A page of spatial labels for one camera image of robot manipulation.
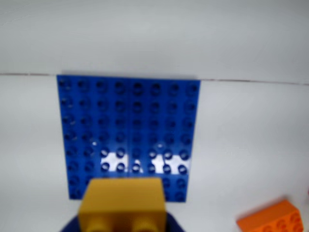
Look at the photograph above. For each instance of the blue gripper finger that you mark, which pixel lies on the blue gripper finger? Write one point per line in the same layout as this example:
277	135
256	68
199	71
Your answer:
70	224
173	223

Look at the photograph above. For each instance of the yellow 2x2 toy block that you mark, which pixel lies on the yellow 2x2 toy block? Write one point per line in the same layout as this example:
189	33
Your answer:
123	198

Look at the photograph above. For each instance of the orange 2x4 toy block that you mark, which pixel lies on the orange 2x4 toy block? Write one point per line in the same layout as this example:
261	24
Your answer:
272	217

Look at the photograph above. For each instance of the white table cover sheet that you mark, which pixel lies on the white table cover sheet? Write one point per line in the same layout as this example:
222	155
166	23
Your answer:
241	145

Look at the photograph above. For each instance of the blue 8x8 toy baseplate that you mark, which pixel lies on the blue 8x8 toy baseplate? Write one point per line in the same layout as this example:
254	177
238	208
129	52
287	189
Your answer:
128	116

